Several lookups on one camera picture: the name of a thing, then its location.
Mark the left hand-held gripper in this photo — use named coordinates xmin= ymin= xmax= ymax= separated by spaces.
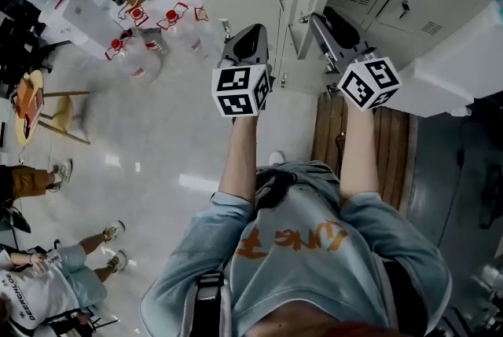
xmin=211 ymin=17 xmax=275 ymax=119

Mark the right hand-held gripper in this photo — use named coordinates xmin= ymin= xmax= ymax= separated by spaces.
xmin=297 ymin=6 xmax=402 ymax=112

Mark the person's right forearm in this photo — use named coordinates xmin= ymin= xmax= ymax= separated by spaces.
xmin=338 ymin=103 xmax=385 ymax=207

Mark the person's left forearm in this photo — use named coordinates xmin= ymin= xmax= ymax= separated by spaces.
xmin=217 ymin=115 xmax=259 ymax=207

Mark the clear water jug red cap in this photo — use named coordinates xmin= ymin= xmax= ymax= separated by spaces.
xmin=104 ymin=35 xmax=167 ymax=85
xmin=124 ymin=4 xmax=152 ymax=28
xmin=156 ymin=2 xmax=210 ymax=62

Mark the white cardboard box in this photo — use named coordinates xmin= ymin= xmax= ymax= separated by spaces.
xmin=38 ymin=0 xmax=116 ymax=46

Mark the brown wooden pallet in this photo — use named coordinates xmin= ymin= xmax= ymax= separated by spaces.
xmin=311 ymin=91 xmax=418 ymax=211

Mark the round wooden stool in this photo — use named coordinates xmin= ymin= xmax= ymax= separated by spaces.
xmin=13 ymin=69 xmax=92 ymax=147

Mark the orange cardboard box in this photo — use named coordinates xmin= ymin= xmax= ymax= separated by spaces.
xmin=13 ymin=75 xmax=45 ymax=132

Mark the person's light blue shirt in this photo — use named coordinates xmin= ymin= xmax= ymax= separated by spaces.
xmin=139 ymin=161 xmax=453 ymax=337

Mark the black backpack strap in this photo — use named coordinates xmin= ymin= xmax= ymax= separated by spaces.
xmin=193 ymin=271 xmax=226 ymax=337

